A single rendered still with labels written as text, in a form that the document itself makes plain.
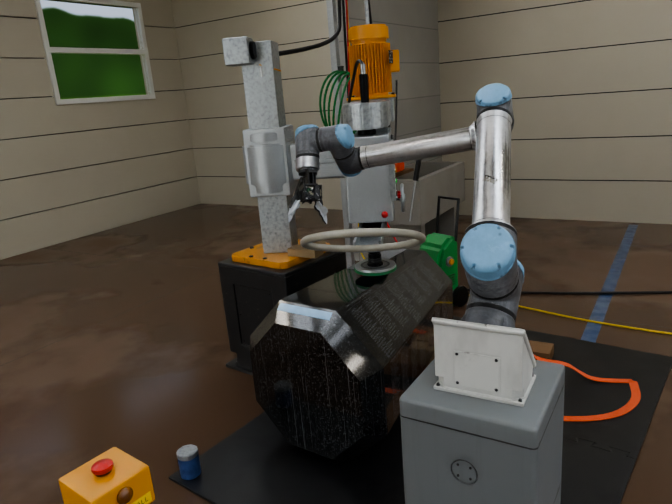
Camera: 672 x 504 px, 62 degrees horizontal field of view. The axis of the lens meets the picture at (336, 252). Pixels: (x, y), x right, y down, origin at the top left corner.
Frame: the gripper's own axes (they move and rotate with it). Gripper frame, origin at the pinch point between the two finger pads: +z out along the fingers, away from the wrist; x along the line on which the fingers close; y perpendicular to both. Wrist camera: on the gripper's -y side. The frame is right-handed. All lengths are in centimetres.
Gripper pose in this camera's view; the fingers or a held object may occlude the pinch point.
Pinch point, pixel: (307, 224)
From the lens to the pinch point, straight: 211.5
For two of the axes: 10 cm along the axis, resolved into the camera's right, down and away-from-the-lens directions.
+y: 4.0, -1.2, -9.1
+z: 0.3, 9.9, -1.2
